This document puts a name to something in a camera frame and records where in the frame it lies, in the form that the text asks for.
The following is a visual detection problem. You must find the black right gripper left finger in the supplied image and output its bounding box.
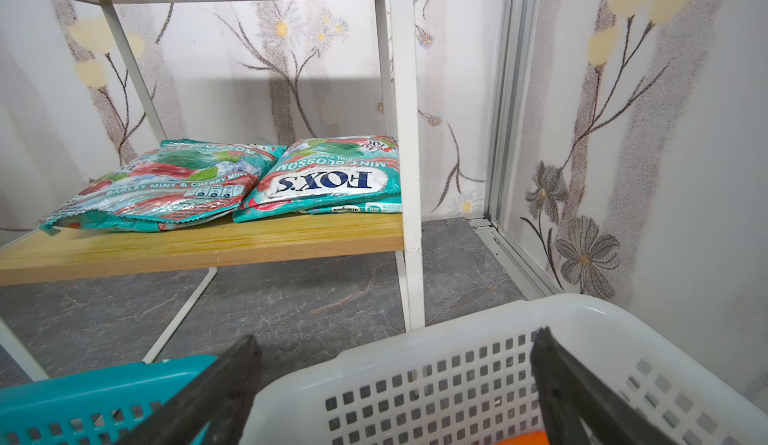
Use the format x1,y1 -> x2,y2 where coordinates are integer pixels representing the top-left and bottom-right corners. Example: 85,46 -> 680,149
118,335 -> 262,444

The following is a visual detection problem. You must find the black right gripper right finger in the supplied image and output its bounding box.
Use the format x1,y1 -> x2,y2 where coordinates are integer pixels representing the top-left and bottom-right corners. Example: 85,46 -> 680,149
530,327 -> 673,445

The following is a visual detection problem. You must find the cherry mint candy bag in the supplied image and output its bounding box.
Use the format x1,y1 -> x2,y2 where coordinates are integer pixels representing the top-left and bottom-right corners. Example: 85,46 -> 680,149
38,139 -> 287,236

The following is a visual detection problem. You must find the Fox's mint blossom candy bag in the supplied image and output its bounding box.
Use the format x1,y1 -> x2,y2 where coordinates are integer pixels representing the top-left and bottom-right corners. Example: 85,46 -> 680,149
233,135 -> 402,223

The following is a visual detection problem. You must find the orange pumpkin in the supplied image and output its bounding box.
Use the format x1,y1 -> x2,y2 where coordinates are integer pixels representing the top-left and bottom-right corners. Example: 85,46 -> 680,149
497,431 -> 549,445

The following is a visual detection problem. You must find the white plastic basket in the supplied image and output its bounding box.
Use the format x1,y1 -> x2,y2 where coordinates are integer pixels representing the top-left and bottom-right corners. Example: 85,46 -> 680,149
242,294 -> 767,444

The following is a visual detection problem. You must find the teal plastic basket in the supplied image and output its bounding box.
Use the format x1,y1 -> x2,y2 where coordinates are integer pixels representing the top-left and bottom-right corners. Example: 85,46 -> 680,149
1,355 -> 216,444

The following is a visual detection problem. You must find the white wooden shelf rack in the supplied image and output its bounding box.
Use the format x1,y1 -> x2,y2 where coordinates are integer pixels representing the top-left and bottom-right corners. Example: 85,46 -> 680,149
0,0 -> 426,383

